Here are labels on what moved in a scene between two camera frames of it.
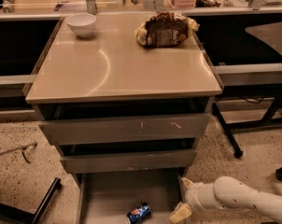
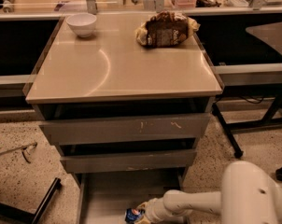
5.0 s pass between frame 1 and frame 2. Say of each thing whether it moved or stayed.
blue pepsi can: stayed
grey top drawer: stayed
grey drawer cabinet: stayed
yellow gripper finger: moved
